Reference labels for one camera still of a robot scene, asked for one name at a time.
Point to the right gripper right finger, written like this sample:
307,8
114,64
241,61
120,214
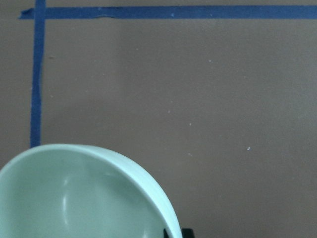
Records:
187,233

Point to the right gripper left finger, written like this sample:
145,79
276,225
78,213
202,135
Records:
165,233

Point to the green ceramic bowl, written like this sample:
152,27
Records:
81,191

